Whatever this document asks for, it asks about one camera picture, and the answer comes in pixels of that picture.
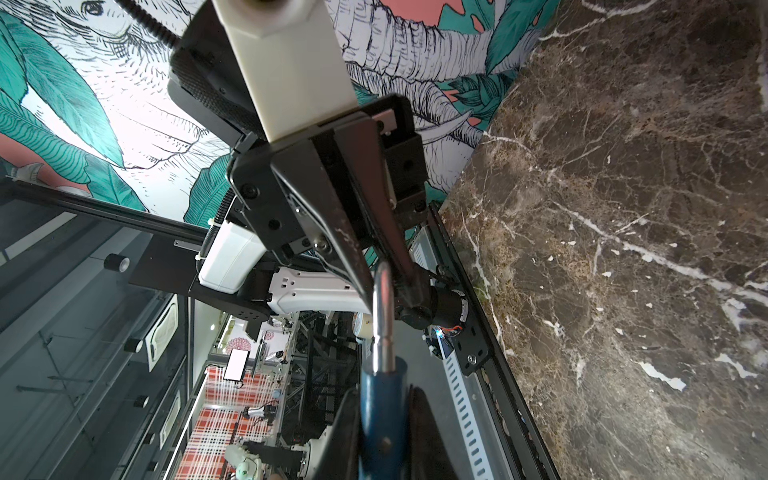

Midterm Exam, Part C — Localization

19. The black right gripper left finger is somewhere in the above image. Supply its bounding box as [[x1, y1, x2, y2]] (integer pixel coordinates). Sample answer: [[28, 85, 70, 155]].
[[308, 389, 361, 480]]

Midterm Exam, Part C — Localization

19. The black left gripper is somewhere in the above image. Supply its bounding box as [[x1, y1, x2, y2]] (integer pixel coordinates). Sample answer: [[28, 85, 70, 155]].
[[227, 95, 433, 318]]

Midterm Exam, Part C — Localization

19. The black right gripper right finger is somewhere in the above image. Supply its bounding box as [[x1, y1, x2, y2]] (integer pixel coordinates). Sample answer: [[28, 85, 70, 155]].
[[407, 386, 458, 480]]

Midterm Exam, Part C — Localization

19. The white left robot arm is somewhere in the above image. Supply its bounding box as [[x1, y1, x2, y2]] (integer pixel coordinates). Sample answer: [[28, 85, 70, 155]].
[[121, 1, 468, 332]]

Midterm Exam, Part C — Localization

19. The blue padlock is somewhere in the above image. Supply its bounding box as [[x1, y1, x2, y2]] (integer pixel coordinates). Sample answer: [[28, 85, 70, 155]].
[[358, 261, 408, 479]]

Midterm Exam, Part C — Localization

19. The black corrugated left cable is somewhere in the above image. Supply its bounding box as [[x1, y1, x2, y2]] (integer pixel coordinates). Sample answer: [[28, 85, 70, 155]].
[[113, 0, 181, 49]]

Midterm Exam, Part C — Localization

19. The white perforated strip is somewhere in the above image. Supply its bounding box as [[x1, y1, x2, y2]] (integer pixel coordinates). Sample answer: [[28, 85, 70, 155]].
[[426, 327, 506, 479]]

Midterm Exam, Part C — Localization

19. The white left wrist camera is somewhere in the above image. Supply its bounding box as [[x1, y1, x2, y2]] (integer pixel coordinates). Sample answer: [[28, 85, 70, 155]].
[[213, 0, 358, 142]]

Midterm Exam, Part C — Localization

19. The black front mounting rail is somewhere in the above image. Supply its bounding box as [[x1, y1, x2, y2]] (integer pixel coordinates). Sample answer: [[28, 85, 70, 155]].
[[426, 205, 560, 479]]

